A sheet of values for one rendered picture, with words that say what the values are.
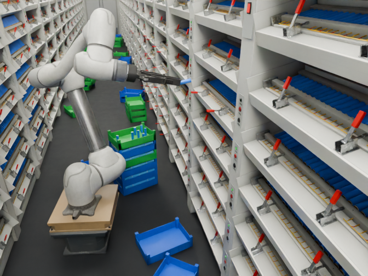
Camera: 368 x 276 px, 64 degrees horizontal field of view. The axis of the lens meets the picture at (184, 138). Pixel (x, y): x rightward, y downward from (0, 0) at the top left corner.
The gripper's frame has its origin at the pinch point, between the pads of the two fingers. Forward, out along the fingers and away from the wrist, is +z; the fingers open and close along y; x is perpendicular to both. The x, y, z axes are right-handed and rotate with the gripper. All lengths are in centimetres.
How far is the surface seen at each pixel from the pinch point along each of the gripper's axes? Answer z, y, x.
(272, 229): 27, -64, 27
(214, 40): 26.1, 29.8, -19.0
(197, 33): 15.6, 30.1, -20.4
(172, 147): 41, 100, 82
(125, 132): -5, 84, 66
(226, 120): 22.2, -19.4, 8.2
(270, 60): 19.9, -39.9, -21.5
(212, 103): 22.6, 1.6, 7.9
